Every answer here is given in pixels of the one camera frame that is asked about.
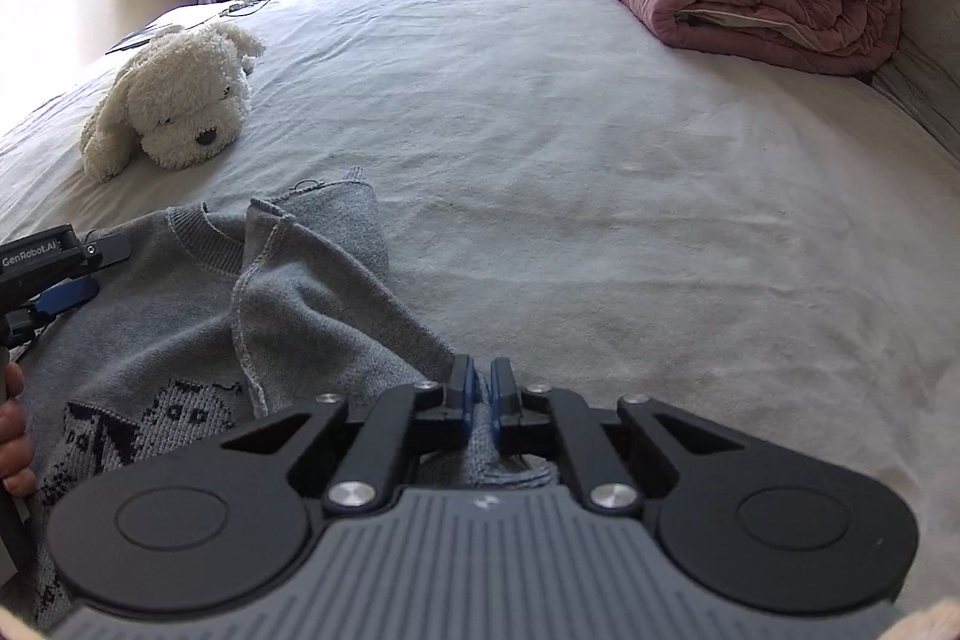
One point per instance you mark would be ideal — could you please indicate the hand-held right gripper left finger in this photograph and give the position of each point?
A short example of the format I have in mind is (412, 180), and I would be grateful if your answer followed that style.
(463, 407)

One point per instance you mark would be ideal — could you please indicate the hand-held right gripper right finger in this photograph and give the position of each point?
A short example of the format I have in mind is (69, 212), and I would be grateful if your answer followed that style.
(498, 407)

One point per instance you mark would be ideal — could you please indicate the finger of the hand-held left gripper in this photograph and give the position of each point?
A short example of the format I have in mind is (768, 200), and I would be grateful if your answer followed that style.
(67, 295)
(105, 252)

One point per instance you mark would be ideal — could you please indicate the grey knit sweater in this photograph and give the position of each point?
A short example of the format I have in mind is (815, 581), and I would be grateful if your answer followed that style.
(187, 325)

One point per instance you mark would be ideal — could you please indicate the person's right forearm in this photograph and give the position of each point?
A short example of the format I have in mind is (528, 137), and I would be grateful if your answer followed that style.
(934, 629)

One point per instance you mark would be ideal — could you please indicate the person's left hand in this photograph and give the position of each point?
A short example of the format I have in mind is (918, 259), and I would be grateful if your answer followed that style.
(15, 445)

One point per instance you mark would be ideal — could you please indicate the white plush dog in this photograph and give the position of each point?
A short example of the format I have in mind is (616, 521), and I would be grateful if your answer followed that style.
(176, 93)

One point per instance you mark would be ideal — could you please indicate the dark flat device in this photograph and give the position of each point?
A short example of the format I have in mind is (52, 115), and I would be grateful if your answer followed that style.
(139, 39)

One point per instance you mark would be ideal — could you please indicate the bed with pale sheet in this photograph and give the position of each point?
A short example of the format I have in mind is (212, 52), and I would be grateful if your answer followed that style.
(600, 160)

